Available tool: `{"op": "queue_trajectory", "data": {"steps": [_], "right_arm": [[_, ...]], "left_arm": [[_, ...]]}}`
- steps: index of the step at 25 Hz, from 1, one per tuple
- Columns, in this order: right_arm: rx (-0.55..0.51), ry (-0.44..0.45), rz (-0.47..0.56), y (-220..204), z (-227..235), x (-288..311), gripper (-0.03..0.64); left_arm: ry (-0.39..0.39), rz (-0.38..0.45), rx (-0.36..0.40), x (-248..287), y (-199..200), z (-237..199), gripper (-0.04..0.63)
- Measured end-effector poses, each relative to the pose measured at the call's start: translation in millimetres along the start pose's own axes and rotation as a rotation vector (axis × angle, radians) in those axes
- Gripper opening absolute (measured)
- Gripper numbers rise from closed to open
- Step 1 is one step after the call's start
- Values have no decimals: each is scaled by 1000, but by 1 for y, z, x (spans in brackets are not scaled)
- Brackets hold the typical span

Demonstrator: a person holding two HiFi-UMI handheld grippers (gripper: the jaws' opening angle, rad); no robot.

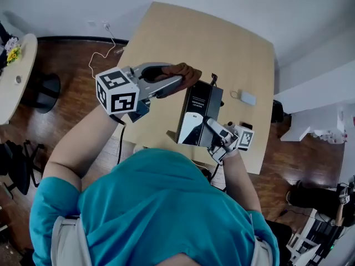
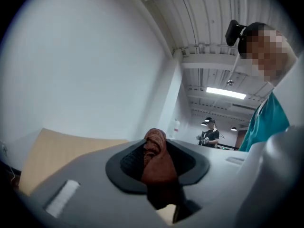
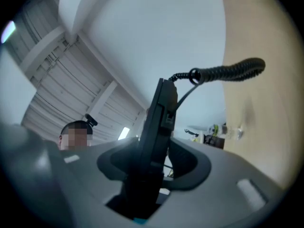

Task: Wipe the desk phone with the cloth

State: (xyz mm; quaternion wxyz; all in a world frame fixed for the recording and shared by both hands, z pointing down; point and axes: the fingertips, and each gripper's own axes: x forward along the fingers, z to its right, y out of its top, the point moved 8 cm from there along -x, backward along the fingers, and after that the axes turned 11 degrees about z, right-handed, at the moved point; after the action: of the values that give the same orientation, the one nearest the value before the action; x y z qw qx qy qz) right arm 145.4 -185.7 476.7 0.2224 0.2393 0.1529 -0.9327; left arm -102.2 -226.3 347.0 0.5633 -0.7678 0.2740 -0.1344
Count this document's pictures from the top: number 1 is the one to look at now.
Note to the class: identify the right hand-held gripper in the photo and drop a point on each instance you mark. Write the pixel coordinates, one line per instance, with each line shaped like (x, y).
(244, 140)

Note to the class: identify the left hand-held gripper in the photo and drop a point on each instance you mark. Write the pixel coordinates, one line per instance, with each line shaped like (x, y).
(116, 93)

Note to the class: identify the brown cloth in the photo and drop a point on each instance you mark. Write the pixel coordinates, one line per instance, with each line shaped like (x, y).
(184, 71)

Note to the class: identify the black box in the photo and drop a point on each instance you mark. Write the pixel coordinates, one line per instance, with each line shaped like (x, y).
(201, 107)

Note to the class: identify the person's right forearm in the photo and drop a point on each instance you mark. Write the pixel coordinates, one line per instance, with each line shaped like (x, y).
(238, 181)

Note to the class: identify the person's left forearm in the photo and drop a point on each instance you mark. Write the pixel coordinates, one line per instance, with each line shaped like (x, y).
(80, 145)

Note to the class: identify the black round table base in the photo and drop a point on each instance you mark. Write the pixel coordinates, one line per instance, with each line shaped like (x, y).
(45, 93)

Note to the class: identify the pale power bank with loop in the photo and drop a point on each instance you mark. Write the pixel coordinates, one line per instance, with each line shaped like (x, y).
(248, 97)

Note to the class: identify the black bag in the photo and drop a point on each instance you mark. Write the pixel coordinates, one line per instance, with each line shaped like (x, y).
(277, 112)

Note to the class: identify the person's teal shirt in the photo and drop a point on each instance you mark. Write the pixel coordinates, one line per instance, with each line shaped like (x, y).
(166, 204)

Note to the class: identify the pale round table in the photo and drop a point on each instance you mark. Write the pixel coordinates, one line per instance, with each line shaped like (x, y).
(19, 87)

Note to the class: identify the small round metal cap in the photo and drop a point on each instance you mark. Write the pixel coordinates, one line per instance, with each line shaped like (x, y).
(18, 79)

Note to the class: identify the white metal rack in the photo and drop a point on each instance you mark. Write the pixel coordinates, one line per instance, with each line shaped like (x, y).
(310, 242)

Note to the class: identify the yellow and white flowers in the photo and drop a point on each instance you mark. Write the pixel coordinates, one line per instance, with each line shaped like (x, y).
(13, 51)

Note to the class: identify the black office chair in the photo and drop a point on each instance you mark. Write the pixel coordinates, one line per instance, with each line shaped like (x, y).
(19, 165)

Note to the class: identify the white wall plug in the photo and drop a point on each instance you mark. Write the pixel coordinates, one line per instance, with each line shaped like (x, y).
(106, 25)

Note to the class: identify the white wall socket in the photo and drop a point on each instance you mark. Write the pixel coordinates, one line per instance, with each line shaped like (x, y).
(91, 23)

